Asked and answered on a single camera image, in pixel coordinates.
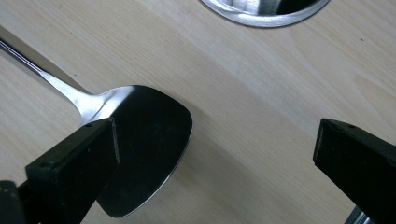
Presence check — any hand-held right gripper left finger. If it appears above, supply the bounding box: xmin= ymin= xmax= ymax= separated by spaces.
xmin=17 ymin=117 xmax=120 ymax=224

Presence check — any stainless steel spatula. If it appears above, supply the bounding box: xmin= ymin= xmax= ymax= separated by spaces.
xmin=0 ymin=25 xmax=193 ymax=218

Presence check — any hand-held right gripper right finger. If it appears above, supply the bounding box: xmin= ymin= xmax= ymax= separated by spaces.
xmin=312 ymin=118 xmax=396 ymax=224

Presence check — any stainless steel bowl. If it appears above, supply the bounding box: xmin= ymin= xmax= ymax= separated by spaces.
xmin=199 ymin=0 xmax=331 ymax=28

